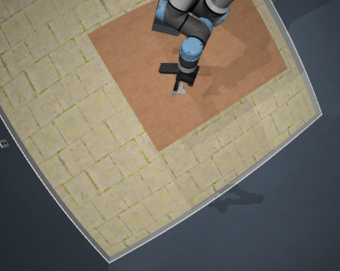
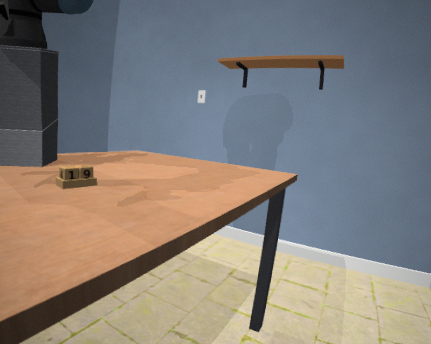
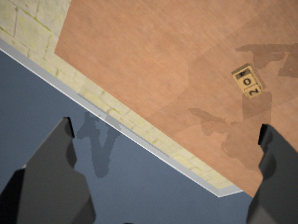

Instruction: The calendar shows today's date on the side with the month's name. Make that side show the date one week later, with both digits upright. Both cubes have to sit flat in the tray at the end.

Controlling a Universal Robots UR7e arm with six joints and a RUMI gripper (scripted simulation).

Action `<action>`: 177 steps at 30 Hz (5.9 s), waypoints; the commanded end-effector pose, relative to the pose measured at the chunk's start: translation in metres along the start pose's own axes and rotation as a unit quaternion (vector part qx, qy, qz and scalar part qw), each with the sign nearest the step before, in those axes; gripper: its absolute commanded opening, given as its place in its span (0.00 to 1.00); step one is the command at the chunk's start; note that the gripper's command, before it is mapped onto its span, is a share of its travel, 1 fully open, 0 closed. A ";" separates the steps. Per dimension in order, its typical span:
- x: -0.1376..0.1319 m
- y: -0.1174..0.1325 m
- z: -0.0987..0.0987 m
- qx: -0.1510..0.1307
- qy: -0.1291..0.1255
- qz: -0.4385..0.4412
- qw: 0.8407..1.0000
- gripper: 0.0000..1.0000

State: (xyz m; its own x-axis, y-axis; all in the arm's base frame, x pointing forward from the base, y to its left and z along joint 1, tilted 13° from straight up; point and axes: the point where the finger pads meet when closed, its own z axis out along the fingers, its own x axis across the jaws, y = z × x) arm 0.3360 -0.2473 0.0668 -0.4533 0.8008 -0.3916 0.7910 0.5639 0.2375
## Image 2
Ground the tan cube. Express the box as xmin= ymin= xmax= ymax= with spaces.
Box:
xmin=75 ymin=165 xmax=93 ymax=179
xmin=59 ymin=165 xmax=79 ymax=180

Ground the tan shallow rectangular tray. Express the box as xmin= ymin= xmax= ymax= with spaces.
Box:
xmin=56 ymin=177 xmax=97 ymax=189

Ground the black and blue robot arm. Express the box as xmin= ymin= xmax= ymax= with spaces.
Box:
xmin=0 ymin=0 xmax=93 ymax=49

